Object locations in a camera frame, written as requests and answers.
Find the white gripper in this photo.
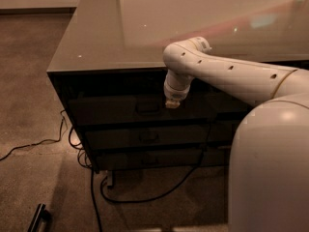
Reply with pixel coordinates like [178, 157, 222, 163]
[163, 80, 189, 109]

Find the grey drawer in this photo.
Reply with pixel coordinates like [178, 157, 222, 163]
[202, 146, 231, 166]
[69, 93, 248, 126]
[86, 125, 210, 150]
[208, 120, 239, 143]
[95, 148, 204, 172]

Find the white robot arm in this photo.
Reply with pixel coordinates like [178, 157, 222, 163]
[163, 37, 309, 232]

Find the dark grey drawer cabinet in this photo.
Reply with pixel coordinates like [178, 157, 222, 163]
[47, 0, 308, 169]

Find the black bar object on floor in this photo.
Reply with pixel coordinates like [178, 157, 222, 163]
[27, 203, 51, 232]

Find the thick black floor cable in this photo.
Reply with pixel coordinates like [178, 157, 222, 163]
[89, 148, 205, 232]

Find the thin black floor cable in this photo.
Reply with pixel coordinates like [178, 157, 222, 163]
[0, 109, 93, 170]

